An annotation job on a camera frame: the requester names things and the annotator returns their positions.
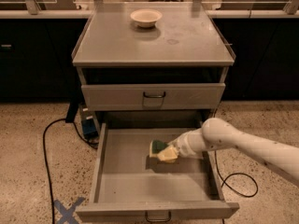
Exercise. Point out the metal lower drawer handle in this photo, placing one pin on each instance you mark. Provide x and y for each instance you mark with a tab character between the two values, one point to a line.
154	217

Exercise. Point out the metal upper drawer handle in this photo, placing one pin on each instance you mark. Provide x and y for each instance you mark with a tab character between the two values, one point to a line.
154	96

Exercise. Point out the grey drawer cabinet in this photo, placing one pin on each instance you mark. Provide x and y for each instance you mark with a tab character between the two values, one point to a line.
183	47

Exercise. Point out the blue tape cross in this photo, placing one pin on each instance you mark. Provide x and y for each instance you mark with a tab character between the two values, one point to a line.
67	214

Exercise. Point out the white ceramic bowl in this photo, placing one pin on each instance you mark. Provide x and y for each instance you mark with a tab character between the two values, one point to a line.
146	18

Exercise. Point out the dark lab bench cabinets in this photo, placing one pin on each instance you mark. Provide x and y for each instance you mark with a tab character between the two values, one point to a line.
37	57

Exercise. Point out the closed grey upper drawer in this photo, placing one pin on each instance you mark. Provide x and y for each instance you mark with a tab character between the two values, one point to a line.
130	97

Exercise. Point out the blue power box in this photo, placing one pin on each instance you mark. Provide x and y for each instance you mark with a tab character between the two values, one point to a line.
87	123

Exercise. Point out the open grey bottom drawer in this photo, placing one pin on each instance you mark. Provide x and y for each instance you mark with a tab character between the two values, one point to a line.
127	182

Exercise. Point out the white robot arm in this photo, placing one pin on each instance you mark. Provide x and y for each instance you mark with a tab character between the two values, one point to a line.
216	134

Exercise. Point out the metal drawer handle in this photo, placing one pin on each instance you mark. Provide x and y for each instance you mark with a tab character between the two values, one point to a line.
154	96
154	217

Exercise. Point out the green and yellow sponge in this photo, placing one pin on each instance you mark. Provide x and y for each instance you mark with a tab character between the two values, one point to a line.
156	147

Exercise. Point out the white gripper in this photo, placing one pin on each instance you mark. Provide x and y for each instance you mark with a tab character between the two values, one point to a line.
181	145

